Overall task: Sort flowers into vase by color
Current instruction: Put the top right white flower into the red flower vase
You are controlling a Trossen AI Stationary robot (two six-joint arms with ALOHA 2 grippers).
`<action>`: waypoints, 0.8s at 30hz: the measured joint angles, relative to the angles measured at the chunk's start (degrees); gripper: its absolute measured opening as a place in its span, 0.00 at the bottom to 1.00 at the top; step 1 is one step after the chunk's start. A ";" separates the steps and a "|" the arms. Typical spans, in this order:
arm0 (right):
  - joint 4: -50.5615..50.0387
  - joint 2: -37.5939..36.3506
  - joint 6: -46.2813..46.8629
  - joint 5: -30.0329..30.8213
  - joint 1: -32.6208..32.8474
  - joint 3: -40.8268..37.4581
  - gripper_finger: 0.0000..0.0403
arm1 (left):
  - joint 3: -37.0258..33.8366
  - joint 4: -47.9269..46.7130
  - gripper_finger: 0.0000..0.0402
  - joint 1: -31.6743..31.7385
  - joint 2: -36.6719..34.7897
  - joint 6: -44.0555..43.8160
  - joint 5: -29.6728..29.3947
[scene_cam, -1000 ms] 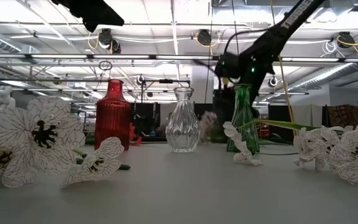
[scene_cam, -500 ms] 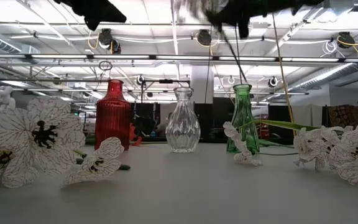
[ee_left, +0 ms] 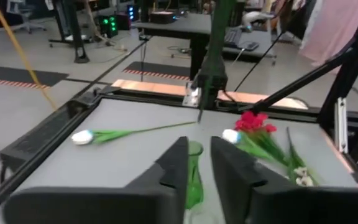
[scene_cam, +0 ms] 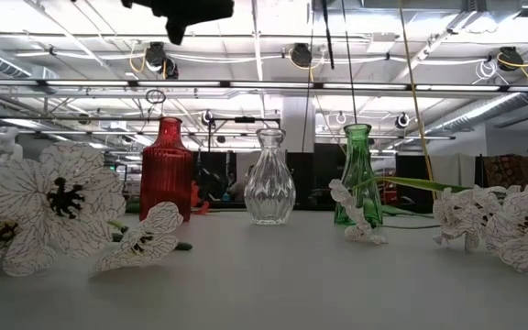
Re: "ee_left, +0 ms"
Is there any black keyboard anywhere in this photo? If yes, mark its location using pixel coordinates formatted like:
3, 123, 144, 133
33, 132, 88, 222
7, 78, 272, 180
223, 27, 242, 48

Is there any device with blue lights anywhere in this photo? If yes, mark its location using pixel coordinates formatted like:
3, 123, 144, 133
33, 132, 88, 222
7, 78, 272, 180
126, 4, 139, 22

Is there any black floor stand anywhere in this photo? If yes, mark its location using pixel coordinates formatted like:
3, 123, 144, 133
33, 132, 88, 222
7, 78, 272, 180
48, 0, 90, 65

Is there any grey desk in background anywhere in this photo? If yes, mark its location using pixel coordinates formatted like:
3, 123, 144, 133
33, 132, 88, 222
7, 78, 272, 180
134, 12, 278, 81

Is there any white artificial tulip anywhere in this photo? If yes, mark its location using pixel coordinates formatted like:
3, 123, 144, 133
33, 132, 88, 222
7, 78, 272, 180
70, 121, 197, 146
221, 128, 288, 166

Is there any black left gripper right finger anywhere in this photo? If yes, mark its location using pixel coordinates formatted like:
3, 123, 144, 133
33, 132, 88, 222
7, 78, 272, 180
210, 136, 358, 224

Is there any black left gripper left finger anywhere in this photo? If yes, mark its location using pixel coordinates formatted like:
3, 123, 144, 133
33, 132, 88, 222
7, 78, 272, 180
4, 136, 190, 224

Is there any thin black cable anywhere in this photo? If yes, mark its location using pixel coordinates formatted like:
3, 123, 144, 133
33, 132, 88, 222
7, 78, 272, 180
234, 30, 285, 93

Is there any black hazard striped floor mat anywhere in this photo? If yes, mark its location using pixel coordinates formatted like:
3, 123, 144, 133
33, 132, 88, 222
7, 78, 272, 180
0, 63, 70, 91
122, 61, 192, 82

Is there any yellow hanging cable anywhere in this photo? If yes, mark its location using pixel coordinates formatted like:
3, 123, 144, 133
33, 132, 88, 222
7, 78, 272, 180
0, 0, 58, 111

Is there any black upright frame post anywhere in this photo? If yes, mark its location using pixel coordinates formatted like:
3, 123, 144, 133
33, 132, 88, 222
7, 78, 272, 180
318, 0, 358, 131

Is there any light wooden side board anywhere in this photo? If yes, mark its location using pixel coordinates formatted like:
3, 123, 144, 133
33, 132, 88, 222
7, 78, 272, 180
112, 79, 309, 110

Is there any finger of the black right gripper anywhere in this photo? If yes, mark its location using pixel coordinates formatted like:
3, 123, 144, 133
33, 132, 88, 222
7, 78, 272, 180
196, 105, 205, 124

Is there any green glass vase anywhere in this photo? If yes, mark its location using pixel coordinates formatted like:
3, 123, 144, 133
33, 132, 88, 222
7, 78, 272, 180
185, 140, 204, 210

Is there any grey office chair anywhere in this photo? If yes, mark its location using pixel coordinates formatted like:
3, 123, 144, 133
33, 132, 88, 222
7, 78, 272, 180
6, 0, 47, 34

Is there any black diagonal frame brace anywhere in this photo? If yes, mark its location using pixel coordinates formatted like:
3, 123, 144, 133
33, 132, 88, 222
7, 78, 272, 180
249, 51, 354, 114

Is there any black computer mouse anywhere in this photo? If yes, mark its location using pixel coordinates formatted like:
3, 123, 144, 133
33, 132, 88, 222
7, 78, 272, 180
243, 40, 260, 52

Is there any red artificial flower bunch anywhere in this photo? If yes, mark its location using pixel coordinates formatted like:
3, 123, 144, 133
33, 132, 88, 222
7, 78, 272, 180
234, 111, 291, 167

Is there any silver aluminium bracket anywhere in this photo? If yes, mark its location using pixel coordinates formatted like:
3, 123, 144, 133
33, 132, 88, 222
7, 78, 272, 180
334, 96, 350, 154

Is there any pink cloth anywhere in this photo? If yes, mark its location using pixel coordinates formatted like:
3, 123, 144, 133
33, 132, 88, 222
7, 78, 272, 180
299, 0, 358, 68

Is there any white metal base bracket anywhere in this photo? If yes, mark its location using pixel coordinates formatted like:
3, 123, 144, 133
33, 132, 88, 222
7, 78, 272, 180
182, 81, 202, 108

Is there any black box with orange top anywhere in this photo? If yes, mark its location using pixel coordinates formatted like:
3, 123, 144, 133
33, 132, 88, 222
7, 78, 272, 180
149, 11, 177, 25

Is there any pale pink blossom bunch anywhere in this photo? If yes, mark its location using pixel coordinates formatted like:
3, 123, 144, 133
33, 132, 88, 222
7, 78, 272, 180
284, 126, 321, 187

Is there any computer tower with green lights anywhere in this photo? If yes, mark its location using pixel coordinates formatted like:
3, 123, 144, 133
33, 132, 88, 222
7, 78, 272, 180
97, 14, 119, 39

